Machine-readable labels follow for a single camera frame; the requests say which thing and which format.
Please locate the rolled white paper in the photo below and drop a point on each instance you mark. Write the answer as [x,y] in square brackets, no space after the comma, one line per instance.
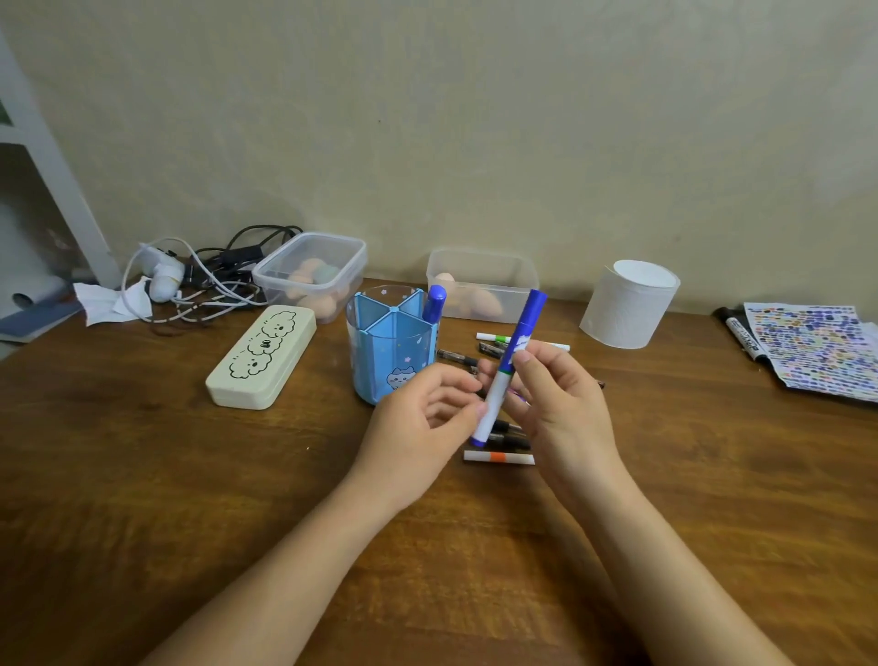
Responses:
[41,291]

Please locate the person's left hand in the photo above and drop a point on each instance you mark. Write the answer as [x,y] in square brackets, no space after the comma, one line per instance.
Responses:
[405,439]

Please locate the person's left forearm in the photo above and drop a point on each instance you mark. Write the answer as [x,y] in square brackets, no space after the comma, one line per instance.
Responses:
[288,583]

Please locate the person's right forearm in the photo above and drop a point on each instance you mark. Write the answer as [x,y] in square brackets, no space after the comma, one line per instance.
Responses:
[658,583]

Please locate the colourful sticker sheet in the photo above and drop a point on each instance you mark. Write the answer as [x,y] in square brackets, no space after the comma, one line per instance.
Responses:
[816,350]

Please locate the person's left thumb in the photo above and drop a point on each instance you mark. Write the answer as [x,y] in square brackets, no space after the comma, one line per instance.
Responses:
[472,414]

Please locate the crumpled white tissue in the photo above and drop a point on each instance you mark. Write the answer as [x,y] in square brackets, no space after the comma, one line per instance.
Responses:
[106,305]

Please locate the blue notebook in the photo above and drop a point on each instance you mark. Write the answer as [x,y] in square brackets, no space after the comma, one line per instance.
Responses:
[38,321]

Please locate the black permanent marker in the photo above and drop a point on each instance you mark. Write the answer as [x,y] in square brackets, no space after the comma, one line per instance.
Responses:
[744,334]

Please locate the clear plastic lidded container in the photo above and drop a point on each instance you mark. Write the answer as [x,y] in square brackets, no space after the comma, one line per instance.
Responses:
[312,257]

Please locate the teal makeup sponge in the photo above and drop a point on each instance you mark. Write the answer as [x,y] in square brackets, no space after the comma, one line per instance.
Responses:
[330,274]

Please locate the person's right thumb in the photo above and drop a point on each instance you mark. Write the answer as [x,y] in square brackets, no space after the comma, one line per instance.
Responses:
[527,377]

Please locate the orange makeup sponge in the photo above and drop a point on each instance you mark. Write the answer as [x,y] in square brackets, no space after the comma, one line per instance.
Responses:
[473,298]
[322,307]
[306,276]

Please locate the white handheld device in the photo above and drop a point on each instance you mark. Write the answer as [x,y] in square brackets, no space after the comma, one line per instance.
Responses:
[164,274]

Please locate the blue divided pen holder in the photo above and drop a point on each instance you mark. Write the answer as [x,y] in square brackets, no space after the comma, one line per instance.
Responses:
[384,350]

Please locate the clear plastic open container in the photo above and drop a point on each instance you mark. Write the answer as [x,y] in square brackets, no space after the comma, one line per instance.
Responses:
[480,288]

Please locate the orange and white marker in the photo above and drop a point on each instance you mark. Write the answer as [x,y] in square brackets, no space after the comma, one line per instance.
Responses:
[497,458]

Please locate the cream cloud-print pencil case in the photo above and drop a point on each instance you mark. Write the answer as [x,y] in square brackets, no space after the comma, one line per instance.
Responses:
[264,357]

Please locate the white toilet paper roll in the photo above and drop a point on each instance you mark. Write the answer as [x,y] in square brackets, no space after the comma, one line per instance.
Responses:
[627,305]

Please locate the green and white marker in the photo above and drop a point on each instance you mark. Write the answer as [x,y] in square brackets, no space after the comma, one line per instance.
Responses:
[490,337]

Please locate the person's right hand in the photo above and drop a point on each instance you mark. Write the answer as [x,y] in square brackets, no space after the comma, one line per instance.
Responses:
[569,425]

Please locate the blue whiteboard marker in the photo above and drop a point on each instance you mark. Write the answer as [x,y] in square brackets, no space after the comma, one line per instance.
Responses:
[435,303]
[528,322]

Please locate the black gel pen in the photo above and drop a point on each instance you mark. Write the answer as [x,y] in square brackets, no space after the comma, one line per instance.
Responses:
[507,427]
[456,357]
[490,350]
[511,442]

